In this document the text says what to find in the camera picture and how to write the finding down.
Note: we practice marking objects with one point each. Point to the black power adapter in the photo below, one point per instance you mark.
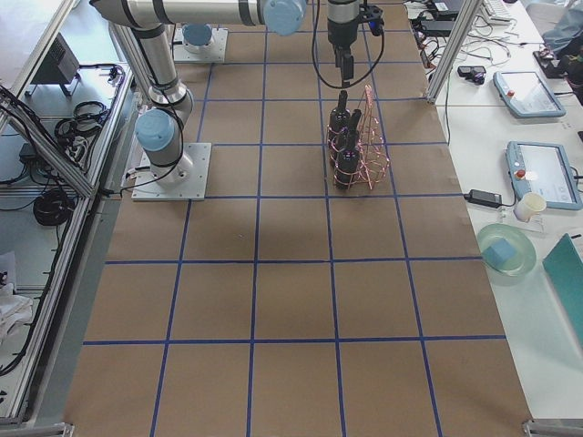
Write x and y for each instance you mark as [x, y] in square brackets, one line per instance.
[483, 198]

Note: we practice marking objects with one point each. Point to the aluminium frame post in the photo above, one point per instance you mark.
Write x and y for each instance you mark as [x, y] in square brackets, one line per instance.
[457, 37]

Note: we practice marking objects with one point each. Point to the copper wire wine basket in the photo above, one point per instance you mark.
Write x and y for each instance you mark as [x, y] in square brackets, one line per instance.
[374, 163]

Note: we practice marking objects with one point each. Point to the teal board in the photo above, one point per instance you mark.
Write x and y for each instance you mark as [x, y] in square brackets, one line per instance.
[563, 266]

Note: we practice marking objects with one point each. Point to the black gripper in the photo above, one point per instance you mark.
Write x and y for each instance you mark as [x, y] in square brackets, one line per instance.
[341, 33]

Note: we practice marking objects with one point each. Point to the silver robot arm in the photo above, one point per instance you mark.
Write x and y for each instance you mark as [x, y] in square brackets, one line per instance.
[196, 36]
[159, 130]

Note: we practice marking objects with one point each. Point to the dark bottle in basket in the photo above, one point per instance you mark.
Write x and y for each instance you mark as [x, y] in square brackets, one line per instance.
[339, 117]
[347, 166]

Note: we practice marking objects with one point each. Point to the dark wine bottle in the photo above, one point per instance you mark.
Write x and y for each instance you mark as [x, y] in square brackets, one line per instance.
[349, 138]

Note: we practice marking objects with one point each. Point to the blue teach pendant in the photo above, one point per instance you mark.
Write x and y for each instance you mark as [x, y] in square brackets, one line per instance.
[543, 168]
[527, 94]

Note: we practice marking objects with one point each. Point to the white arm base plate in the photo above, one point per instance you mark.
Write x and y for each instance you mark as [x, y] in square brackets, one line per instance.
[213, 53]
[187, 181]

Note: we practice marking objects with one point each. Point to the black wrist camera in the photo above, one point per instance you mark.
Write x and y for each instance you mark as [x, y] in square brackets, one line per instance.
[372, 15]

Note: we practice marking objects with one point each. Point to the green glass plate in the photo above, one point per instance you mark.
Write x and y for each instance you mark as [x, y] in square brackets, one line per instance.
[519, 267]

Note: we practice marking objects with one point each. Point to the blue foam cube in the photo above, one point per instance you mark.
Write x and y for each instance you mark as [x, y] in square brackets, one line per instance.
[498, 253]

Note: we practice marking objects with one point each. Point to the white paper cup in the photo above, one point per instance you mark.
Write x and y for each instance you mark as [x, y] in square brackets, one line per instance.
[528, 206]

